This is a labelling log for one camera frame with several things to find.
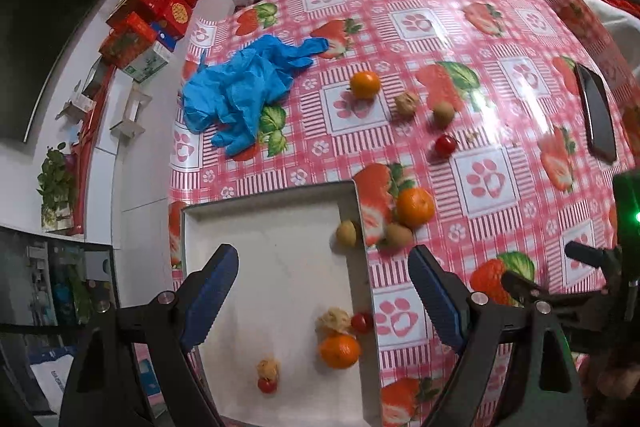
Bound dark red smartphone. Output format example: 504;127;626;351
574;63;618;164

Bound strawberry print plaid tablecloth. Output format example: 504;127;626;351
167;0;640;427

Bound white cardboard insert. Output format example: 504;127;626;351
110;87;153;140
55;79;98;120

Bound blue and white small box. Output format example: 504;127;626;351
152;21;178;50

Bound glass front cabinet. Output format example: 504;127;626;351
0;227;118;328

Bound white cardboard tray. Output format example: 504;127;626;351
181;181;382;427

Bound red runner cloth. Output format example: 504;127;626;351
70;57;116;238

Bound person's right hand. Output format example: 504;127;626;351
580;352;640;423

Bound white printed sack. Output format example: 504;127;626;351
27;352;76;413

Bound cracked pale walnut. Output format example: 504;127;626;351
257;357;281;380
317;307;353;337

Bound pile of blue rubber gloves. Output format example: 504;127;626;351
181;34;330;158

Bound black television screen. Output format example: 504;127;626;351
0;0;118;142

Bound tangerine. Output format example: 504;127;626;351
396;187;437;229
349;70;382;100
319;333;362;370

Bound green and white carton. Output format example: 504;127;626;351
122;42;171;82

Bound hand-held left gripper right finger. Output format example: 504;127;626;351
407;244;588;427

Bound brown walnut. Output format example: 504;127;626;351
394;92;420;118

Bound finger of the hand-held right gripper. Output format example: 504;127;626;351
565;242;623;270
500;271;608;308

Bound potted green plant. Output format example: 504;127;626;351
36;142;81;233

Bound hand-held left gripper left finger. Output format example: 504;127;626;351
59;243;241;427

